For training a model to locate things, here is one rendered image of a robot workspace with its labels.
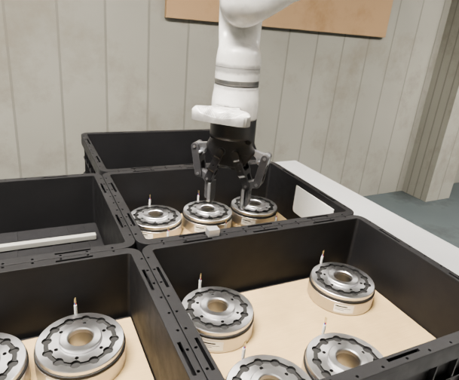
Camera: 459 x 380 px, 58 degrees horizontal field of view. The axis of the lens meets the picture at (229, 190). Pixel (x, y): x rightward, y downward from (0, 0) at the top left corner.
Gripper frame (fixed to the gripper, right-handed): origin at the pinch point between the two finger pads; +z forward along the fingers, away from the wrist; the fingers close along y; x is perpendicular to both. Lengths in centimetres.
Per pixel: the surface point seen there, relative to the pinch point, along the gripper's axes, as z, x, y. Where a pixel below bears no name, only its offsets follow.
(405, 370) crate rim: 3.0, 26.4, -29.5
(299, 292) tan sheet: 11.7, 5.3, -15.6
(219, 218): 8.7, -8.2, 3.9
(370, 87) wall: 8, -260, -14
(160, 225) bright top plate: 8.3, 1.2, 12.2
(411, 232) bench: 25, -59, -38
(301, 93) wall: 12, -216, 27
